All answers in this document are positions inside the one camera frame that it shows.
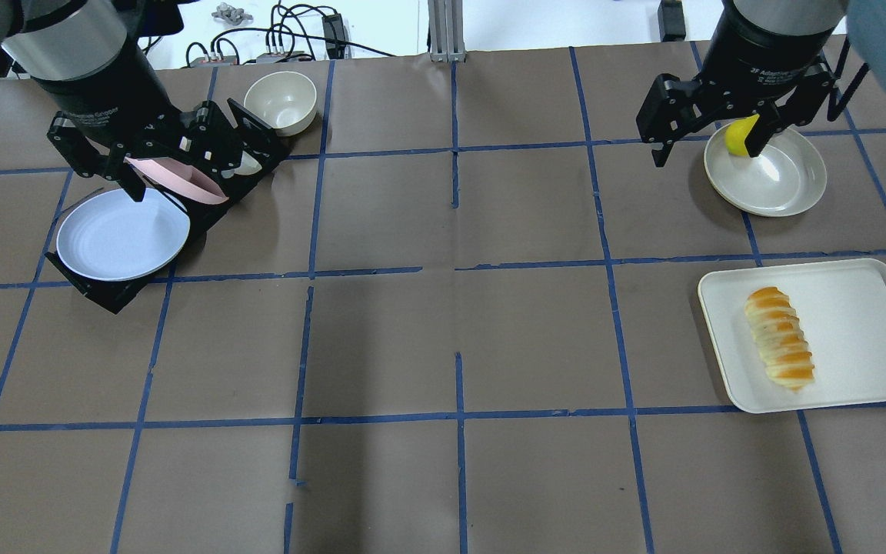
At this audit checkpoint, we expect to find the black dish rack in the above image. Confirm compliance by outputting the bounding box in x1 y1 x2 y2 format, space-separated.
46 99 291 313

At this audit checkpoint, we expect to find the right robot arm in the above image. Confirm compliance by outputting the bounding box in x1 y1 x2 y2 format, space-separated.
635 1 886 167

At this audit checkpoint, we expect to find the grey metal clamp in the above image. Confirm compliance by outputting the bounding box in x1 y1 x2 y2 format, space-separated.
211 2 255 27

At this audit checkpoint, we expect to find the cream rectangular tray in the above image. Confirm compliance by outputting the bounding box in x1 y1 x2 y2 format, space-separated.
697 257 886 414

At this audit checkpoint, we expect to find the cream round plate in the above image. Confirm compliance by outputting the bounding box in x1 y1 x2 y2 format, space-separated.
703 128 828 217

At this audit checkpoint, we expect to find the pink plate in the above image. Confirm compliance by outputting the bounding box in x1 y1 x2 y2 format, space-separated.
125 158 228 205

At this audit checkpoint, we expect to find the striped bread roll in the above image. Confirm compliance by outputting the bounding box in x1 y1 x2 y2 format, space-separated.
743 286 815 392

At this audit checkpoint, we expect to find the light blue plate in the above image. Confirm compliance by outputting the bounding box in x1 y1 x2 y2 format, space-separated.
56 189 191 282

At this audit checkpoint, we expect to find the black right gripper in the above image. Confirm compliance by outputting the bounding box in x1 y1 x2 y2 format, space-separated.
636 4 837 168

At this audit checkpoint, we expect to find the yellow lemon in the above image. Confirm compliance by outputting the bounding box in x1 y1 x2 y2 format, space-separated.
724 115 760 157

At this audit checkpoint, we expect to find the cream bowl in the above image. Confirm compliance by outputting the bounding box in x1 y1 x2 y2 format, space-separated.
243 71 319 137

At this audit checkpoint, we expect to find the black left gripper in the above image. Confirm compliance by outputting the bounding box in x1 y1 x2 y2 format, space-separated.
34 36 244 202

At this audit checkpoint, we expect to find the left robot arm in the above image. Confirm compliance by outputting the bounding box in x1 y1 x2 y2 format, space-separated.
2 1 243 205

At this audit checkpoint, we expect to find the black cable bundle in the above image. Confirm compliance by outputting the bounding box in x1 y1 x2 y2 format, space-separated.
185 2 398 68

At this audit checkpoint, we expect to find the aluminium frame post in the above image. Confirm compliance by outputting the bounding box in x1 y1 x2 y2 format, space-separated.
428 0 467 63

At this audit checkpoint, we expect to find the black power adapter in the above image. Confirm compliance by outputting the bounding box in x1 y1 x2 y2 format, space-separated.
322 14 348 52

